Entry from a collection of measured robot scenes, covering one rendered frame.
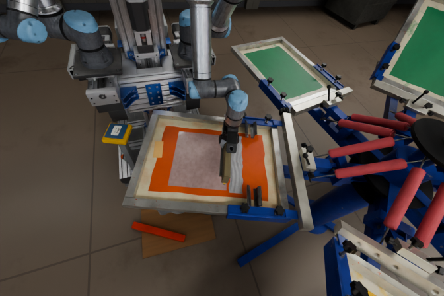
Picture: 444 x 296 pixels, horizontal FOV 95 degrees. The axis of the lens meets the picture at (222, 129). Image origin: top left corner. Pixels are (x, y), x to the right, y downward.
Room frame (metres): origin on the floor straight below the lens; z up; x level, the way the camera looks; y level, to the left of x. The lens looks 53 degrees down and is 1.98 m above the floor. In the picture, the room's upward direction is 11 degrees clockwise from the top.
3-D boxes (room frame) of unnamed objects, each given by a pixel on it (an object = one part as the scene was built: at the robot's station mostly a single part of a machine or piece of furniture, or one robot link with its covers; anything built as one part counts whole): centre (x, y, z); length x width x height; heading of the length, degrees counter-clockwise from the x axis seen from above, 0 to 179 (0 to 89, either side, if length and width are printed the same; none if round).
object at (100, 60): (0.83, 0.71, 1.31); 0.15 x 0.15 x 0.10
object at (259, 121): (0.85, -0.19, 0.98); 0.30 x 0.05 x 0.07; 96
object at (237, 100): (0.58, -0.04, 1.39); 0.09 x 0.08 x 0.11; 19
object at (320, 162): (0.61, -0.54, 1.02); 0.17 x 0.06 x 0.05; 96
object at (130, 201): (0.55, 0.02, 0.97); 0.79 x 0.58 x 0.04; 96
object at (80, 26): (0.83, 0.72, 1.42); 0.13 x 0.12 x 0.14; 91
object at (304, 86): (1.39, -0.49, 1.05); 1.08 x 0.61 x 0.23; 36
